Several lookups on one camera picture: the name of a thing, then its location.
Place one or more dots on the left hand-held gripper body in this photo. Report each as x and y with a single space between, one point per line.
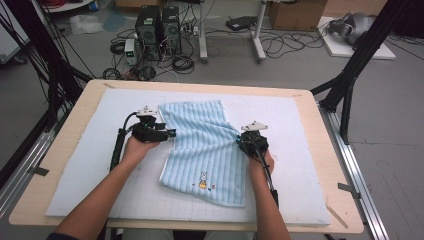
148 133

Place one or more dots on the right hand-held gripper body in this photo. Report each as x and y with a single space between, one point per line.
255 143

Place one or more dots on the blue striped towel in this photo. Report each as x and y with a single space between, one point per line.
200 143

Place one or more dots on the person's left hand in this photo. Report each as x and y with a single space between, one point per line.
135 151

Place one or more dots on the person's right hand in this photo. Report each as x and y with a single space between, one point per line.
256 166

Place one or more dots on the white foam mat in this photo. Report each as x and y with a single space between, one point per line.
293 186

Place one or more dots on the white power supply unit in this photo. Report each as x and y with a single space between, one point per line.
130 51

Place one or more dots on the large black computer tower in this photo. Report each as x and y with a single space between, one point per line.
148 33

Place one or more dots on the slim black computer tower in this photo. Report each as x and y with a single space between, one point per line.
171 31

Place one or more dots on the white desk leg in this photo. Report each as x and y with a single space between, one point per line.
258 36
202 33

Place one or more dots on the thin wooden stick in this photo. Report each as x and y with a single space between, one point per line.
336 216

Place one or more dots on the flat black device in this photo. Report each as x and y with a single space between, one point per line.
241 22

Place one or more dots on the black tape strip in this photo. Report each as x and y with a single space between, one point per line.
39 171

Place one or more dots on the white floor board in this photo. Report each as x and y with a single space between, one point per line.
340 50

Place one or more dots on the clear plastic bag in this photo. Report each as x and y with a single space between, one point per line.
85 24

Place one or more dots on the brown cardboard box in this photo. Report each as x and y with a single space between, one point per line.
296 15

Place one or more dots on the person's dark sleeve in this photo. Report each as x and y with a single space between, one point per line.
61 237

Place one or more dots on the grey headset device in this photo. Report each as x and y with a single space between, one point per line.
353 28

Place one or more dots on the aluminium rail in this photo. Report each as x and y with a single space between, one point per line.
23 173
360 186

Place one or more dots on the black metal frame stand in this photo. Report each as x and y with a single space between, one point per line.
353 66
50 66

